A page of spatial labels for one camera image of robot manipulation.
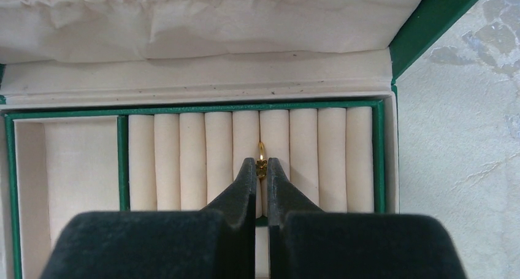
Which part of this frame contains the green jewelry box with lid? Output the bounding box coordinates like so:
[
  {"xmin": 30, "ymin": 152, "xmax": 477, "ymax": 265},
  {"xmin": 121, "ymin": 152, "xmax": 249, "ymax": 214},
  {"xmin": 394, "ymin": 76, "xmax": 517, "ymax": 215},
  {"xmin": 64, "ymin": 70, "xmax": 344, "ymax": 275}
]
[{"xmin": 1, "ymin": 0, "xmax": 477, "ymax": 278}]

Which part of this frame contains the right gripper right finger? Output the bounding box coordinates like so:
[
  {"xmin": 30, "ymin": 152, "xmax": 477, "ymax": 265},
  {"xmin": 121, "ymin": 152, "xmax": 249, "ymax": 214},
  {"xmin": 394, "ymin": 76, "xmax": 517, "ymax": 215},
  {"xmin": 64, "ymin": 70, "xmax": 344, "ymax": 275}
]
[{"xmin": 266, "ymin": 158, "xmax": 466, "ymax": 278}]

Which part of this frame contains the gold ring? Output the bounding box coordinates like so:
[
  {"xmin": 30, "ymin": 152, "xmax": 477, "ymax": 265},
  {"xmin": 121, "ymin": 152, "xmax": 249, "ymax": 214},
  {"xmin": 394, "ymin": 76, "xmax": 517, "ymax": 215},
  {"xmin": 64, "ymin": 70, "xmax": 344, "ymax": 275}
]
[{"xmin": 256, "ymin": 141, "xmax": 269, "ymax": 180}]

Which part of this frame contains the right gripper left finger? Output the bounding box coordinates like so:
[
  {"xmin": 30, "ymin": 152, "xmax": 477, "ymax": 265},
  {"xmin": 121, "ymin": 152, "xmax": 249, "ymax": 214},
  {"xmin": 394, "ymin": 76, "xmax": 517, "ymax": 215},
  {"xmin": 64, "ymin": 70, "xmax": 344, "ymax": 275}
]
[{"xmin": 42, "ymin": 158, "xmax": 257, "ymax": 278}]

